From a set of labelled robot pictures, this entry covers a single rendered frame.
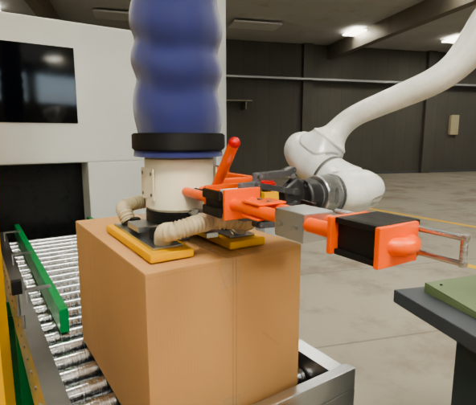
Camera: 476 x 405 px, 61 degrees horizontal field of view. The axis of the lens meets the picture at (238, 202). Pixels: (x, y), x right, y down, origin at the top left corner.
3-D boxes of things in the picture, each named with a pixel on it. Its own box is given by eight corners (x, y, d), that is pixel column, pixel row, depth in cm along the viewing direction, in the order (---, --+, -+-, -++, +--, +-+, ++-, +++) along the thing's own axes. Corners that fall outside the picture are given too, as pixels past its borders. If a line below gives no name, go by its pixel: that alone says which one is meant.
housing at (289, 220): (272, 235, 65) (272, 207, 64) (304, 230, 68) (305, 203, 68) (301, 244, 59) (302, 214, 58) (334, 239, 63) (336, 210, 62)
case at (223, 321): (83, 340, 133) (75, 220, 126) (191, 311, 155) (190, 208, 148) (152, 460, 83) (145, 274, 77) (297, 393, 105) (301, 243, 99)
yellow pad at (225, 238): (170, 223, 121) (170, 206, 120) (200, 219, 126) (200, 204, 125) (230, 250, 92) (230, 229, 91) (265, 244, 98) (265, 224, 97)
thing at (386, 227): (326, 253, 54) (326, 216, 53) (363, 245, 58) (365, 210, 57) (378, 271, 47) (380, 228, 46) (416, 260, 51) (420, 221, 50)
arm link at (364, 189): (338, 225, 93) (303, 194, 102) (380, 218, 102) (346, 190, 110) (356, 186, 88) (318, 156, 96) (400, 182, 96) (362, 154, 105)
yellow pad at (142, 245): (105, 231, 111) (104, 213, 110) (141, 227, 116) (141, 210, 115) (150, 264, 82) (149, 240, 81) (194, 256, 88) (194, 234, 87)
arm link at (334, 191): (345, 215, 91) (326, 218, 88) (317, 209, 98) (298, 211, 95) (347, 175, 89) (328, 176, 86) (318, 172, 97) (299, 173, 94)
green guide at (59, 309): (2, 238, 263) (0, 224, 262) (20, 235, 269) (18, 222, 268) (35, 340, 132) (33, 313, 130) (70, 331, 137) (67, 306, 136)
